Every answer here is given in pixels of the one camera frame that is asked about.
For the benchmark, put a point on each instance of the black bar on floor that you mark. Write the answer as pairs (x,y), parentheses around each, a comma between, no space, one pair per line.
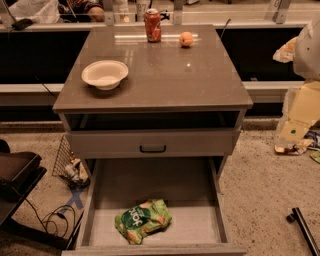
(296,216)

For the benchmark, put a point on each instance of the green rice chip bag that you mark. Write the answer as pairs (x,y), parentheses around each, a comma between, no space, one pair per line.
(142,220)

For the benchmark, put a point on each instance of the white paper cup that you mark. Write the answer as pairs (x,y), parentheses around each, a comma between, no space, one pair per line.
(141,7)

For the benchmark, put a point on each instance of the crumpled wrappers in basket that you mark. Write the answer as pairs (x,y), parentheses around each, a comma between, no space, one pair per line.
(76,172)

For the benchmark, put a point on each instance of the grey drawer cabinet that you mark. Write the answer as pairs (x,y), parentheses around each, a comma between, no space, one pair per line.
(168,87)

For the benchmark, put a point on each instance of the wire mesh basket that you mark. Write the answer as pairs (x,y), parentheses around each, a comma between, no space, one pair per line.
(64,156)

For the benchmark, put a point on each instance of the orange fruit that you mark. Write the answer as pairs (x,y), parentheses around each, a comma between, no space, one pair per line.
(186,39)

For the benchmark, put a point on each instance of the black device on ledge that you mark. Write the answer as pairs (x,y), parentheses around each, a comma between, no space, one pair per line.
(22,24)

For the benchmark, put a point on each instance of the person in background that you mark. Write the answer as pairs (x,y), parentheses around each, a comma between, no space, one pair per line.
(81,10)

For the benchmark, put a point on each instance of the snack wrappers on floor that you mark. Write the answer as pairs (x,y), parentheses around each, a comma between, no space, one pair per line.
(311,141)

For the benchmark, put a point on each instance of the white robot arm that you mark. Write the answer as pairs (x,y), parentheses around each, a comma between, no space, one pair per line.
(301,107)

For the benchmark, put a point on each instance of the white plastic bag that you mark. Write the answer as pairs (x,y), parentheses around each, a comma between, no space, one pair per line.
(39,11)

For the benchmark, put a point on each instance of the white paper bowl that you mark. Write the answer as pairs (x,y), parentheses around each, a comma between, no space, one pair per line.
(105,74)

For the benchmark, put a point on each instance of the open bottom grey drawer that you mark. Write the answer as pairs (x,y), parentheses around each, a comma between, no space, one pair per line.
(190,191)

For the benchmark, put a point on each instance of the closed grey drawer with handle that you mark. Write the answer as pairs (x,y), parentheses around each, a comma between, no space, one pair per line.
(154,143)

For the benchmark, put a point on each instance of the orange soda can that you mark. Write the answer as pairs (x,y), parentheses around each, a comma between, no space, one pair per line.
(152,19)

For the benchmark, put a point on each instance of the black cart tray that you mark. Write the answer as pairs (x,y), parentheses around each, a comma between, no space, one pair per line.
(19,173)

